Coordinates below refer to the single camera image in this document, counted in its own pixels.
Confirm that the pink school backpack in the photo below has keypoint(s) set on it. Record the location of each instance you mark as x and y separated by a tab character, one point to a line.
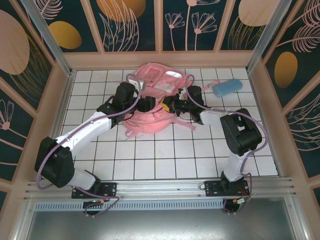
150	120

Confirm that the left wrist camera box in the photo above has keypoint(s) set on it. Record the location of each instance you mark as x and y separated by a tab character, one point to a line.
137	85

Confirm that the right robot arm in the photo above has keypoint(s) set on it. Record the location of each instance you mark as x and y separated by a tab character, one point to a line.
240	130

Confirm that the light blue pencil case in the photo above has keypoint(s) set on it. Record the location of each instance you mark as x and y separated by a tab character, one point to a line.
227	87

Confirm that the aluminium frame post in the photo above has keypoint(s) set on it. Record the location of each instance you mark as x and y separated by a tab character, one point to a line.
268	35
47	35

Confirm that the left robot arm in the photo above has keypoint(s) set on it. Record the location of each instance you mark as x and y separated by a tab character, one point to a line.
82	130

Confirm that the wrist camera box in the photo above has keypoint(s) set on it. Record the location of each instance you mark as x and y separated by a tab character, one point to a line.
181	93
137	85

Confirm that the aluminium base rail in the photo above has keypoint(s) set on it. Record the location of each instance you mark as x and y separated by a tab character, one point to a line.
160	186

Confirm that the grey metal front panel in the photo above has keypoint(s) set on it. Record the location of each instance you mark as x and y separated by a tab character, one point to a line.
160	225

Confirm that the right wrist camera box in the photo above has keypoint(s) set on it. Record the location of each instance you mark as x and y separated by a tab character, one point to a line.
181	93

